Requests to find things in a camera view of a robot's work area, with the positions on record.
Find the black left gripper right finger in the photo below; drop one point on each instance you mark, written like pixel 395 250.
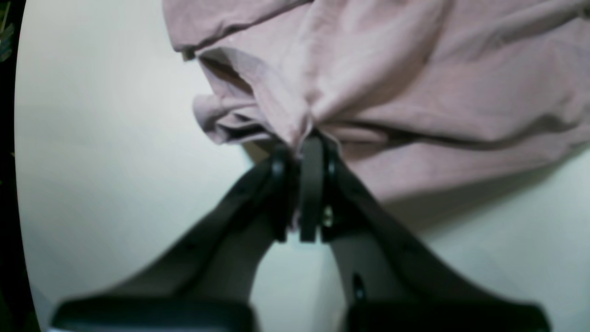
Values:
pixel 392 281

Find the mauve t-shirt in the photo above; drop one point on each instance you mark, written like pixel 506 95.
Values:
pixel 421 95

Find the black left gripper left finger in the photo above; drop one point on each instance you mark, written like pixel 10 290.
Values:
pixel 203 282

